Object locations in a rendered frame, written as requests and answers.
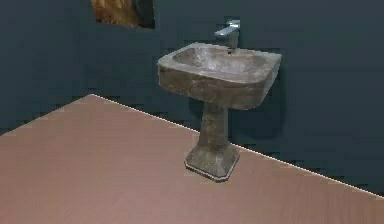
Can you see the silver tap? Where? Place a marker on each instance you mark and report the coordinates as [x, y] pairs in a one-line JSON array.
[[230, 31]]

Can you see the brown stone pedestal sink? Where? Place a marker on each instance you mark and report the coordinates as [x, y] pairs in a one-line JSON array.
[[216, 86]]

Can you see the orange framed wall picture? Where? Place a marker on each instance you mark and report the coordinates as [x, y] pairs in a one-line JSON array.
[[120, 11]]

